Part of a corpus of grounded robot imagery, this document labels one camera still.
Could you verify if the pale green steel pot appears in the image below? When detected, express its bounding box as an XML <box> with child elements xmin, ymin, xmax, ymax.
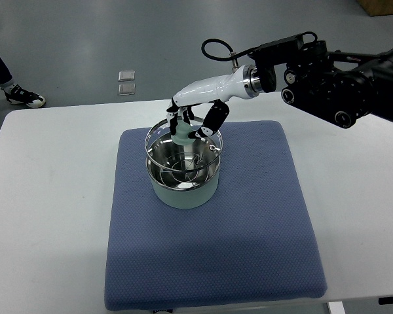
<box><xmin>146</xmin><ymin>153</ymin><xmax>220</xmax><ymax>209</ymax></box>

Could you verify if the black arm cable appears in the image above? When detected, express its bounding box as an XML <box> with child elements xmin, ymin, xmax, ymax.
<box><xmin>201</xmin><ymin>39</ymin><xmax>250</xmax><ymax>71</ymax></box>

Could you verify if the upper floor socket plate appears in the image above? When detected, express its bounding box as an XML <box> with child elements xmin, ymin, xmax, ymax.
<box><xmin>118</xmin><ymin>69</ymin><xmax>136</xmax><ymax>82</ymax></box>

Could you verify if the black and white sneaker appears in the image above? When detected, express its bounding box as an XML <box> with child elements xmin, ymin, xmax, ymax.
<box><xmin>3</xmin><ymin>84</ymin><xmax>46</xmax><ymax>109</ymax></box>

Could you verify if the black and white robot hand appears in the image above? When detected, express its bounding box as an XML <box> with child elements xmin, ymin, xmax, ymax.
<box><xmin>166</xmin><ymin>65</ymin><xmax>262</xmax><ymax>139</ymax></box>

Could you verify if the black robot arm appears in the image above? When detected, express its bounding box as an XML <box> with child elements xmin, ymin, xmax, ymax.
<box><xmin>248</xmin><ymin>33</ymin><xmax>393</xmax><ymax>129</ymax></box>

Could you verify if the blue fabric mat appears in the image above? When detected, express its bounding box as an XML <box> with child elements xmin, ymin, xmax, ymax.
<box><xmin>105</xmin><ymin>121</ymin><xmax>327</xmax><ymax>311</ymax></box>

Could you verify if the white table leg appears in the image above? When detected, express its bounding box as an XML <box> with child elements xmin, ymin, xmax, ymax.
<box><xmin>327</xmin><ymin>302</ymin><xmax>346</xmax><ymax>314</ymax></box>

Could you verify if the black table controller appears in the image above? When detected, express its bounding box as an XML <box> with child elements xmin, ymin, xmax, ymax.
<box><xmin>378</xmin><ymin>296</ymin><xmax>393</xmax><ymax>305</ymax></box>

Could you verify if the glass lid with green knob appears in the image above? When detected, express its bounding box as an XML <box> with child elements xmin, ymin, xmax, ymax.
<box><xmin>145</xmin><ymin>117</ymin><xmax>223</xmax><ymax>173</ymax></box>

